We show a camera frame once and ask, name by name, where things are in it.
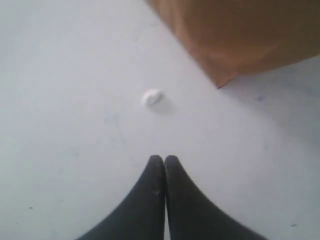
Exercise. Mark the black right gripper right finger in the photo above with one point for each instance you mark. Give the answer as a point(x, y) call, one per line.
point(192, 216)

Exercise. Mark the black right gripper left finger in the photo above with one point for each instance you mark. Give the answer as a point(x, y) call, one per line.
point(141, 214)

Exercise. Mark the small white putty blob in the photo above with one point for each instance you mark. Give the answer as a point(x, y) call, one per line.
point(152, 97)

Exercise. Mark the brown paper shopping bag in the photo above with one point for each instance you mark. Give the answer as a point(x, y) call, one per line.
point(231, 38)

